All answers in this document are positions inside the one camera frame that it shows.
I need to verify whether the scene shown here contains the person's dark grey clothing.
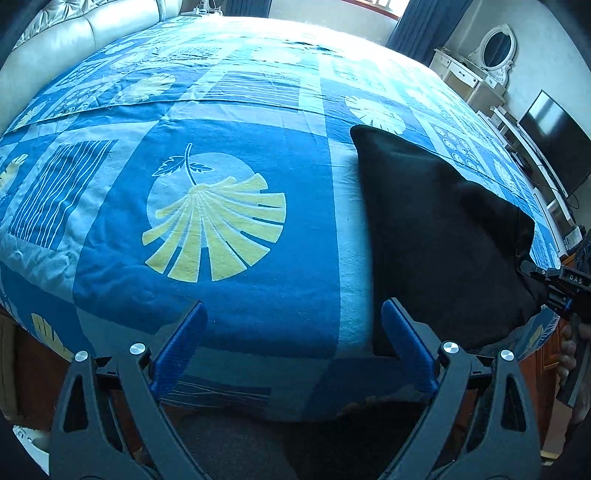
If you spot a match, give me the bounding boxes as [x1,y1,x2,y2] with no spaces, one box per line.
[175,401,426,480]

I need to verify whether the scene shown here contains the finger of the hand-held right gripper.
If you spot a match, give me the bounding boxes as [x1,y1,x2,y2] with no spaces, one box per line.
[536,287,575,318]
[520,260,563,289]

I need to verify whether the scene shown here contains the person's right hand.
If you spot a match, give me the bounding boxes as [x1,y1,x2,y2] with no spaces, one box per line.
[555,322,578,386]

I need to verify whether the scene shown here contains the black pants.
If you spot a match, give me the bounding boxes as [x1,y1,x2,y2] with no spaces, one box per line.
[349,124,555,358]

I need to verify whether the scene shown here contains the white television stand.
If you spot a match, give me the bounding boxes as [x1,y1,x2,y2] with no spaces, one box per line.
[478,106,575,236]

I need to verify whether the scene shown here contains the white dressing table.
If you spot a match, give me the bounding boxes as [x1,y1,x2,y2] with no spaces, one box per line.
[431,48,509,114]

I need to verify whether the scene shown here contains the blue curtain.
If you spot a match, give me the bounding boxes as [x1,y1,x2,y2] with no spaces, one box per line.
[224,0,273,18]
[385,0,474,63]

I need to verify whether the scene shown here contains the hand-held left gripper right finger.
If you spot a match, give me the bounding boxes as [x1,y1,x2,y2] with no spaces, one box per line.
[381,298,542,480]

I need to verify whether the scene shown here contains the cream tufted leather headboard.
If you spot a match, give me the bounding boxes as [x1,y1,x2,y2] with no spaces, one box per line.
[0,0,164,84]

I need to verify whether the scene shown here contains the black television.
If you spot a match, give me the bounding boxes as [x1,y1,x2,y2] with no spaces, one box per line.
[517,90,591,199]

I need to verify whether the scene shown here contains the oval mirror with white frame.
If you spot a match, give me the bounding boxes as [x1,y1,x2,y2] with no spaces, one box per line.
[468,24,515,86]

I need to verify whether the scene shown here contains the brown wooden cabinet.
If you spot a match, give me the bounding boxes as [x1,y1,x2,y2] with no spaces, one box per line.
[517,318,566,457]

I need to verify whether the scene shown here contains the white object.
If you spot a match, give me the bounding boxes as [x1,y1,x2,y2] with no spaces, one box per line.
[13,425,49,460]

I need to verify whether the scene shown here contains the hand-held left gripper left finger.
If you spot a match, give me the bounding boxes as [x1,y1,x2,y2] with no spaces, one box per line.
[50,301,208,480]

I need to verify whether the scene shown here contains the blue leaf-patterned bedspread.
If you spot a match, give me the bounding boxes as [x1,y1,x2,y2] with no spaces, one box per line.
[0,16,566,423]

